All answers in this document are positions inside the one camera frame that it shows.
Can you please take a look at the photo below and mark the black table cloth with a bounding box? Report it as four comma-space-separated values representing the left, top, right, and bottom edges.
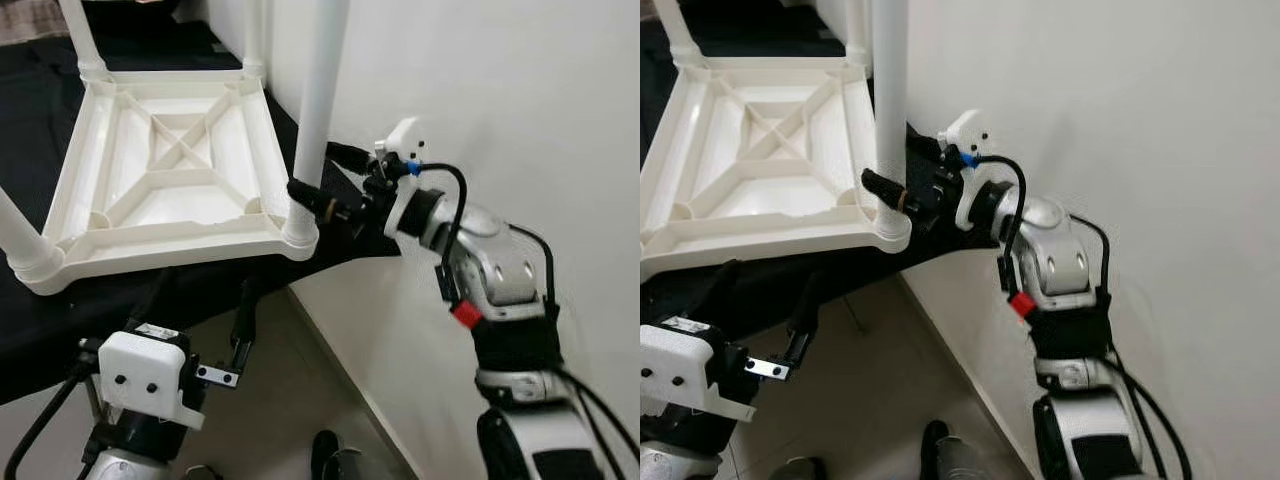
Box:
640, 10, 969, 346
0, 20, 403, 406

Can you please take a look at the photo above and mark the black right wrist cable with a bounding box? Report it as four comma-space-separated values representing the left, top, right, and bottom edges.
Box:
405, 160, 471, 301
965, 153, 1029, 291

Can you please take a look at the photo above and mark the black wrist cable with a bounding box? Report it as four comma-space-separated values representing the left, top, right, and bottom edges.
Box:
405, 160, 471, 301
5, 340, 101, 480
965, 153, 1029, 291

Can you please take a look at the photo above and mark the white plastic table top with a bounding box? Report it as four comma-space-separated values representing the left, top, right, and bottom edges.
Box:
20, 68, 321, 297
640, 58, 913, 288

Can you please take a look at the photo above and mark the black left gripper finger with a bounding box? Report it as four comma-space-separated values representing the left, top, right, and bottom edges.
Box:
786, 275, 823, 368
693, 260, 747, 328
228, 278, 265, 373
130, 268, 183, 333

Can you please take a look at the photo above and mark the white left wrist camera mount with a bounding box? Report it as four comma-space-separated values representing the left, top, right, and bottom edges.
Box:
97, 325, 208, 433
640, 318, 758, 423

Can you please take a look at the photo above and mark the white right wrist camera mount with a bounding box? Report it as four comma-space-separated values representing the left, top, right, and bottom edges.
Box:
375, 117, 433, 243
940, 108, 993, 233

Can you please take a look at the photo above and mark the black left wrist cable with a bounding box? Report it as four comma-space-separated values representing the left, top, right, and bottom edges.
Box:
5, 340, 101, 480

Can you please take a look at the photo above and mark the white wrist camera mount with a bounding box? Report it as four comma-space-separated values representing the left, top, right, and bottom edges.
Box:
375, 117, 433, 243
97, 325, 208, 433
940, 108, 993, 233
640, 318, 758, 423

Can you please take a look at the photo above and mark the brown striped fabric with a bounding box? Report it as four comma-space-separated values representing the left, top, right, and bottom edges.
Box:
0, 0, 73, 46

